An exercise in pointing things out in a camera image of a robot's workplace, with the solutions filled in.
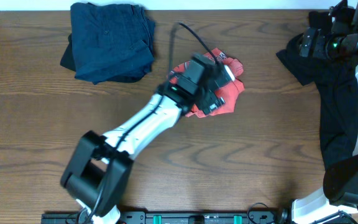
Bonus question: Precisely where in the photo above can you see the black t-shirt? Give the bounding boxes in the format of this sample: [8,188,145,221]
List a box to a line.
[276,34,358,169]

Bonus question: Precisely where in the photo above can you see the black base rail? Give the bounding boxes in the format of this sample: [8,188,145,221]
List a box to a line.
[40,210,288,224]

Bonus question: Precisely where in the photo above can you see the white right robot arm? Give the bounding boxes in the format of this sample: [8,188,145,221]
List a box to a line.
[277,30,358,223]

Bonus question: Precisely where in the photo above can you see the folded navy blue garment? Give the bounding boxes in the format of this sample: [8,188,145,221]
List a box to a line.
[60,2,155,85]

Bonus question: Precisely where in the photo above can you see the red t-shirt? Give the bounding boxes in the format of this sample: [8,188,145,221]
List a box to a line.
[167,47,246,119]

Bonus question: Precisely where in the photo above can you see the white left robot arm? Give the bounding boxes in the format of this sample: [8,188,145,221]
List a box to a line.
[60,82,226,223]

